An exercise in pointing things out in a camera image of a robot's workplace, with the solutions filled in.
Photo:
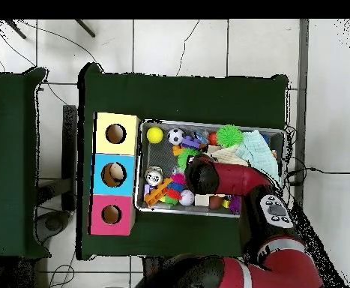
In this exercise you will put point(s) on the green spiky rubber ball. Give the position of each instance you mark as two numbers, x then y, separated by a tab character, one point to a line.
184	157
230	136

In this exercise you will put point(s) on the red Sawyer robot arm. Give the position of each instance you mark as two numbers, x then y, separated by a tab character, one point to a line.
237	180

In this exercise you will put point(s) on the silver mesh bin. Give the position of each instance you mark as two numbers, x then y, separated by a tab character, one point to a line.
158	156

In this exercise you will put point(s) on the wooden box with three holes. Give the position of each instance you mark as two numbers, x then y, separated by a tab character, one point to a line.
123	210

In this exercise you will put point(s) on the small soccer ball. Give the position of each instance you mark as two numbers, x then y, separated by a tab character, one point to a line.
175	136

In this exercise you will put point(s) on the crushed printed can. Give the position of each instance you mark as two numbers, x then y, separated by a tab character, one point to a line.
154	176

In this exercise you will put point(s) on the multicolour spiky rubber toy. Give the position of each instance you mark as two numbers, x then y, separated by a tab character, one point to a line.
174	187

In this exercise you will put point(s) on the yellow foam ball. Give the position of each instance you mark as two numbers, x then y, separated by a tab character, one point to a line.
154	135

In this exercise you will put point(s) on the long orange toy piece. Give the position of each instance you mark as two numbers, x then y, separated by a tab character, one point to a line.
156	193

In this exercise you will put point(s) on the small baseball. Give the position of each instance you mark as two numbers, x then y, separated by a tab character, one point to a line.
187	198

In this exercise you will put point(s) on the cream cloth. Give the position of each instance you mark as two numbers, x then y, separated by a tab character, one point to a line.
228	156

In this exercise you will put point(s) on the dark green tablecloth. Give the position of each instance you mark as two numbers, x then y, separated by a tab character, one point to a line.
9	180
177	96

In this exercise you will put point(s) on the mint green cloth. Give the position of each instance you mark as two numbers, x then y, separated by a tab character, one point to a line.
258	150

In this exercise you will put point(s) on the black stand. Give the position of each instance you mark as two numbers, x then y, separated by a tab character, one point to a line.
69	150

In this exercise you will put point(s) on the grey round base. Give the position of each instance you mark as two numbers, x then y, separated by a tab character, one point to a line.
53	223

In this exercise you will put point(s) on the black tripod leg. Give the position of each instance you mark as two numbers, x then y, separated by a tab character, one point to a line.
16	29
85	28

